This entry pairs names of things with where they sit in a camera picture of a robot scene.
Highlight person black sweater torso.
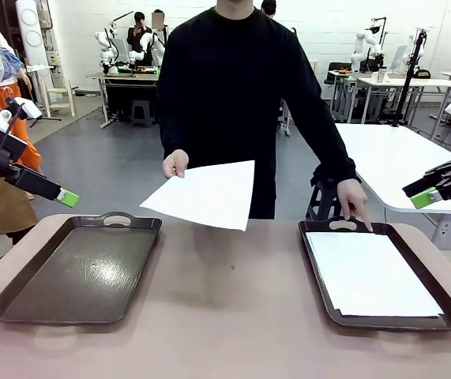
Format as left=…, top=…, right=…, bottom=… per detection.
left=156, top=0, right=363, bottom=220

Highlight tall white air conditioner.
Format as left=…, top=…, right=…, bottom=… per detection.
left=14, top=0, right=48, bottom=68

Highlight white A4 paper pile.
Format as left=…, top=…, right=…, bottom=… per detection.
left=306, top=231, right=445, bottom=319

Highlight white A4 paper stack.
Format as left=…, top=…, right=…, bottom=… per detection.
left=139, top=159, right=257, bottom=233

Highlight black stool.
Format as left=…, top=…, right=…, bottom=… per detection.
left=306, top=183, right=359, bottom=221

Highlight grey plastic stool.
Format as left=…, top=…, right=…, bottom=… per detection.
left=131, top=98, right=156, bottom=127

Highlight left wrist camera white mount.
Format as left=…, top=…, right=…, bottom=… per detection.
left=0, top=96, right=43, bottom=133

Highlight black office chair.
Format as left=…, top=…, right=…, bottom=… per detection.
left=323, top=62, right=353, bottom=119

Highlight background white robot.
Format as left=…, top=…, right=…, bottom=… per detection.
left=94, top=27, right=118, bottom=75
left=350, top=17, right=386, bottom=74
left=128, top=31, right=167, bottom=64

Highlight person right forearm black sleeve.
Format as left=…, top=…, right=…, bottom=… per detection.
left=160, top=102, right=190, bottom=157

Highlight black pole stand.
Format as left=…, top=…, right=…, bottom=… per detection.
left=392, top=29, right=427, bottom=128

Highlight white monitor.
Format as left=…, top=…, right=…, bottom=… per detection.
left=389, top=44, right=408, bottom=74

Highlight large white table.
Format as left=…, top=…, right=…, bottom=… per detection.
left=334, top=122, right=451, bottom=250

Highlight brown plastic tray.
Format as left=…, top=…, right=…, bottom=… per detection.
left=298, top=216, right=451, bottom=332
left=0, top=212, right=163, bottom=327

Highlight person left forearm black sleeve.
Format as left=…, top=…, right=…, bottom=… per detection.
left=299, top=98, right=363, bottom=186

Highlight background person white shirt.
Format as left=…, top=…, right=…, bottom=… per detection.
left=149, top=9, right=167, bottom=44

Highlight background person dark jacket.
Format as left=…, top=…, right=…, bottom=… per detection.
left=126, top=11, right=149, bottom=66

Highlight person right hand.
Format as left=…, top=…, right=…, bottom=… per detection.
left=162, top=148, right=191, bottom=179

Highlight long white background table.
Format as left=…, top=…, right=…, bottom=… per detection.
left=357, top=77, right=451, bottom=123

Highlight wooden top background table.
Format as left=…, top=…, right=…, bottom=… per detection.
left=86, top=70, right=159, bottom=129

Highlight black floor tripod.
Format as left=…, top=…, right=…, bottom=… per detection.
left=29, top=88, right=62, bottom=128

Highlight person orange trousers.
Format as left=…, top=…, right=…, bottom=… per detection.
left=0, top=35, right=43, bottom=169

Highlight white wooden stool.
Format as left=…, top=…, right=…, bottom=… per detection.
left=42, top=78, right=76, bottom=118

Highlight person left hand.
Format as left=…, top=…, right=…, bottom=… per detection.
left=336, top=178, right=374, bottom=233

